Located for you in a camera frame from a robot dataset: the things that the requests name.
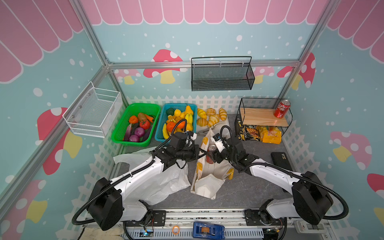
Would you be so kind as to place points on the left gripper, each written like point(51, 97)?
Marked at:
point(196, 149)

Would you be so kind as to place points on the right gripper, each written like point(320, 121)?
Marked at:
point(221, 154)

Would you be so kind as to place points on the white tote bag yellow handles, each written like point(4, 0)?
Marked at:
point(209, 177)

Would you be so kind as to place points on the white plastic grocery bag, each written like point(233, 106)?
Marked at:
point(156, 188)

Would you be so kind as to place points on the red soda can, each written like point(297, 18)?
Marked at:
point(210, 154)
point(282, 109)

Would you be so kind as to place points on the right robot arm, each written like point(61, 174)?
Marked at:
point(310, 199)

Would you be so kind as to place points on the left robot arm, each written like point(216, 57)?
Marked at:
point(106, 203)

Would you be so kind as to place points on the croissant bread centre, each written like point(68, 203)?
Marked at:
point(213, 120)

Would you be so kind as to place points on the dark striped snack bag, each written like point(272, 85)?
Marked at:
point(248, 132)

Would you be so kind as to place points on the bread roll left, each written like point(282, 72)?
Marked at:
point(202, 114)

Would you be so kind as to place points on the bread roll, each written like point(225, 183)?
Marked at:
point(223, 114)
point(202, 114)

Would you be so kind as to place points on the bread roll right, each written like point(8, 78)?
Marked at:
point(223, 114)

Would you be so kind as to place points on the banana bunch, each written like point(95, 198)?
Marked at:
point(166, 134)

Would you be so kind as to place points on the orange fruit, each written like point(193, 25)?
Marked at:
point(170, 126)

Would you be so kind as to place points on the yellow pear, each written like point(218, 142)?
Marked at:
point(189, 110)

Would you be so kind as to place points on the yellow snack package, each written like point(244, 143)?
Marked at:
point(271, 135)

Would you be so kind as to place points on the black flat box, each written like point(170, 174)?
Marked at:
point(280, 159)

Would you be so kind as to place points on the red tomato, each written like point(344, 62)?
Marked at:
point(145, 124)

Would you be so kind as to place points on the purple onion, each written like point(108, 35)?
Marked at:
point(140, 132)

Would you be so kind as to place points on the orange bell pepper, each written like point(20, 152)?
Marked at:
point(133, 120)

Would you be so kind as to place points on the purple eggplant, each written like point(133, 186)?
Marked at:
point(127, 133)

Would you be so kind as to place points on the green plastic basket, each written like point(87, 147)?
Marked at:
point(137, 125)

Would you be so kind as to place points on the black wire shelf wooden board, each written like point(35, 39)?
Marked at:
point(260, 112)

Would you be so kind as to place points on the blue device on rail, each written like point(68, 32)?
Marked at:
point(208, 231)

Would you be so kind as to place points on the black mesh wall basket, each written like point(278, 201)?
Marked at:
point(233, 73)

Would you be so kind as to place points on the white wire wall basket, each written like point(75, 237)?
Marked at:
point(93, 112)

